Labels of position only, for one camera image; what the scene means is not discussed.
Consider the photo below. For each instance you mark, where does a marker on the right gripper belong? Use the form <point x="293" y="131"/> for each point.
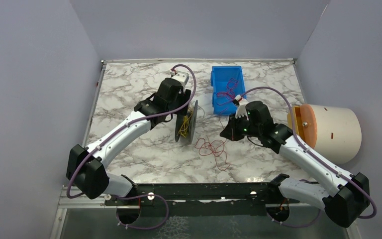
<point x="230" y="131"/>

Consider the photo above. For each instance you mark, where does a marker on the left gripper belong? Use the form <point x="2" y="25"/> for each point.
<point x="187" y="100"/>

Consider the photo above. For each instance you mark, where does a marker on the black round spool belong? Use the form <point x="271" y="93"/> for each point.
<point x="185" y="125"/>

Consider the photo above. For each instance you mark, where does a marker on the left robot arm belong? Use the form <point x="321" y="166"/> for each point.
<point x="87" y="165"/>

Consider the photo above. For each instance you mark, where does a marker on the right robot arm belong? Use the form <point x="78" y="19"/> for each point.
<point x="341" y="195"/>

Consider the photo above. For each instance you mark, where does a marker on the blue plastic bin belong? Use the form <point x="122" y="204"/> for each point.
<point x="227" y="83"/>

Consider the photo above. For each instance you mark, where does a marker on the white cylinder with orange lid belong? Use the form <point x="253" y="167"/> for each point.
<point x="333" y="132"/>

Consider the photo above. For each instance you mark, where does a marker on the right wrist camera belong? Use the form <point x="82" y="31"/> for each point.
<point x="240" y="104"/>

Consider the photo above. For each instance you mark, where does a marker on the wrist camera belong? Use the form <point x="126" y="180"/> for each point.
<point x="240" y="104"/>
<point x="181" y="77"/>

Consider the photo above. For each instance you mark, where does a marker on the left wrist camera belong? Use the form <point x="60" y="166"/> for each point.
<point x="181" y="77"/>

